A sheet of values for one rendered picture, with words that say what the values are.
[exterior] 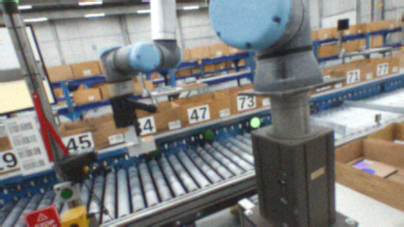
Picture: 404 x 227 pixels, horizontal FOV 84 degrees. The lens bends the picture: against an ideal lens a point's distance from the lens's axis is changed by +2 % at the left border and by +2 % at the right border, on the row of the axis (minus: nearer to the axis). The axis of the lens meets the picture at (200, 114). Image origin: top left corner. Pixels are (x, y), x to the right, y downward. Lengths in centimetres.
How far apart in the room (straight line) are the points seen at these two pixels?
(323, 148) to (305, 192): 14
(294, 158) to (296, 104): 15
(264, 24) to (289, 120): 32
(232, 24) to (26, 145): 76
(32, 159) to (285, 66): 85
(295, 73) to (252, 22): 22
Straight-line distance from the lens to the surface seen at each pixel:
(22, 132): 93
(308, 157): 69
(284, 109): 67
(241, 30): 46
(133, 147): 88
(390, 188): 100
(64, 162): 87
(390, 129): 155
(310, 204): 76
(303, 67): 63
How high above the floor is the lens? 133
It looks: 14 degrees down
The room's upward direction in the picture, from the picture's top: 9 degrees counter-clockwise
